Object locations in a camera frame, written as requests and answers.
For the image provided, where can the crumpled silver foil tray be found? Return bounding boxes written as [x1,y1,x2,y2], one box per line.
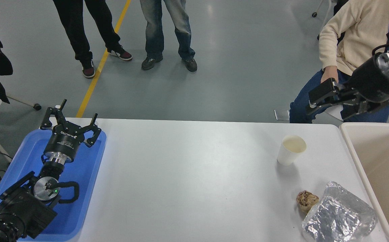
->
[302,181,378,242]

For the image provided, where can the square floor plate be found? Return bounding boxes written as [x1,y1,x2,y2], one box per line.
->
[274,109,291,121]

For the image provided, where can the office chair with casters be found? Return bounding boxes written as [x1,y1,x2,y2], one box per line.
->
[312,0,334,18]

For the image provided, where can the person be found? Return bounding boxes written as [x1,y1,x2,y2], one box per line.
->
[139,0,198,72]
[289,0,389,123]
[52,0,133,79]

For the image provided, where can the blue plastic tray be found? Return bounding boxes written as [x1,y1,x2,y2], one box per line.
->
[0,129,107,242]

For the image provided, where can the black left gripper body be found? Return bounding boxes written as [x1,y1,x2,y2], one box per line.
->
[44,124,84,161]

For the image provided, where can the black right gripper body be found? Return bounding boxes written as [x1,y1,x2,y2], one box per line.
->
[348,54,389,103]

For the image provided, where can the grey chair with caster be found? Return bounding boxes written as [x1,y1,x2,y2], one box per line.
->
[0,55,42,111]

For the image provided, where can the crumpled tan paper ball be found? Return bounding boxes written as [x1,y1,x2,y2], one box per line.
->
[297,190,319,213]

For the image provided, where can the white paper cup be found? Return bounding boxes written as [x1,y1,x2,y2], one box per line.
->
[277,135,307,166]

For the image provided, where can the person's right hand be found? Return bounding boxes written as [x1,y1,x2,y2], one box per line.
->
[320,66,339,84]

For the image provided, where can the large pale bin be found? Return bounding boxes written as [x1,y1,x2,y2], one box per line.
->
[339,122,389,242]

